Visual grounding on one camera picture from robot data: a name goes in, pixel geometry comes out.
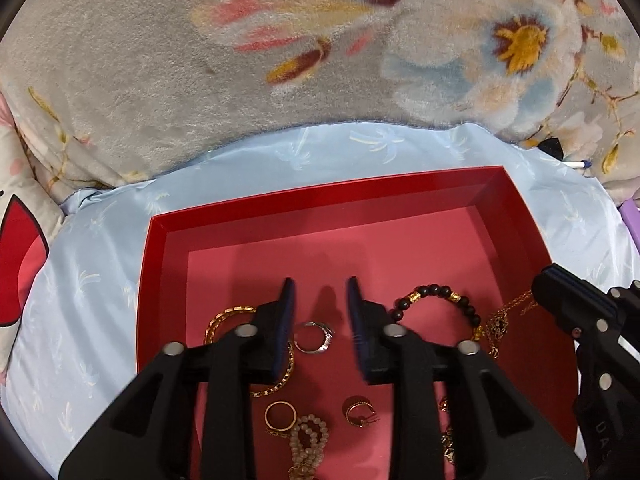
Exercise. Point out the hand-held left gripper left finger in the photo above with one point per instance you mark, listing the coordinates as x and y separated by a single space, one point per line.
285 330

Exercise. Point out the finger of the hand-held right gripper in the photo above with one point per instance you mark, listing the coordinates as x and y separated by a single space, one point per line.
565 305
580 282

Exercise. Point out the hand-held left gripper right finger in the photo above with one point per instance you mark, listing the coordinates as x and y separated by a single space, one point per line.
356 330

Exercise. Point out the gold hoop earring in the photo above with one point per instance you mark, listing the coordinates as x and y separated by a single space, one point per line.
356 402

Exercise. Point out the red cardboard box tray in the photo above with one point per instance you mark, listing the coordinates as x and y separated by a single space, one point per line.
350 245

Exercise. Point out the purple plastic object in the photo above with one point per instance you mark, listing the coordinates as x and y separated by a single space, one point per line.
632 222

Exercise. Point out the white pen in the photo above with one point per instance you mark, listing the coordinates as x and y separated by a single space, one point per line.
577 164

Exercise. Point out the light blue printed cloth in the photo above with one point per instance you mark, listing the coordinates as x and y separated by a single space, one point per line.
90 310

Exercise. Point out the cartoon print pillow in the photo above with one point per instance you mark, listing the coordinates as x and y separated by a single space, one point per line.
20 260

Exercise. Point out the grey floral blanket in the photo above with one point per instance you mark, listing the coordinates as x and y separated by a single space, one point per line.
150 85

